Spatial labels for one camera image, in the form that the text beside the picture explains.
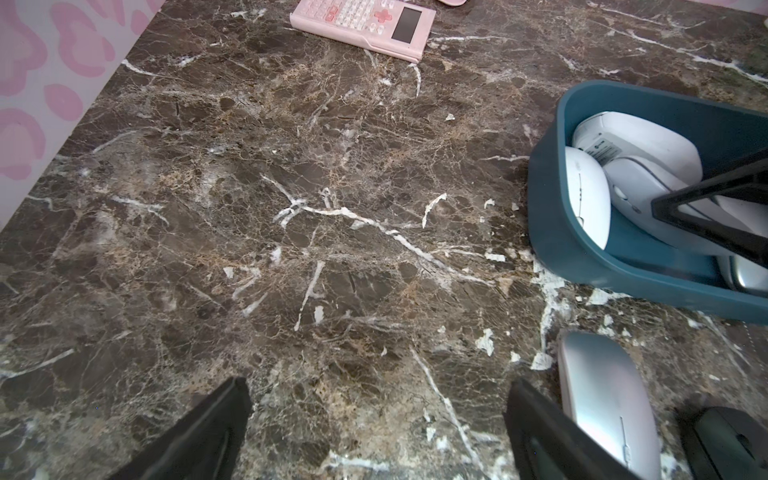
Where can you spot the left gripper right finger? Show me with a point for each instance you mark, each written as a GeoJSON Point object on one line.
{"type": "Point", "coordinates": [546, 444]}

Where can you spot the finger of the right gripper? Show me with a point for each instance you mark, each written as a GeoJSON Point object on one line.
{"type": "Point", "coordinates": [745, 180]}

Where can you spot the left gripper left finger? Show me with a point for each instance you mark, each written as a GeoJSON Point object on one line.
{"type": "Point", "coordinates": [204, 444]}

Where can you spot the silver computer mouse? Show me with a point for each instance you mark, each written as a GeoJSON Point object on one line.
{"type": "Point", "coordinates": [604, 394]}

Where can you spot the teal storage box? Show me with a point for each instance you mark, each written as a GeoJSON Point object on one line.
{"type": "Point", "coordinates": [634, 262]}

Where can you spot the black computer mouse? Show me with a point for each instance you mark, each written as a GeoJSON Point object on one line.
{"type": "Point", "coordinates": [723, 443]}

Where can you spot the white mouse with buttons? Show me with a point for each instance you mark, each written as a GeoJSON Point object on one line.
{"type": "Point", "coordinates": [609, 135]}

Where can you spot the silver mouse in box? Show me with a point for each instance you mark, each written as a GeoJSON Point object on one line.
{"type": "Point", "coordinates": [743, 275]}

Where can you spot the white mouse in box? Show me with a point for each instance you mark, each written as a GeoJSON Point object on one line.
{"type": "Point", "coordinates": [589, 195]}

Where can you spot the pink pencil case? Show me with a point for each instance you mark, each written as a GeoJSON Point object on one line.
{"type": "Point", "coordinates": [453, 3]}

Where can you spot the pink calculator on table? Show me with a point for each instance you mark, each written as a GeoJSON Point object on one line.
{"type": "Point", "coordinates": [394, 28]}

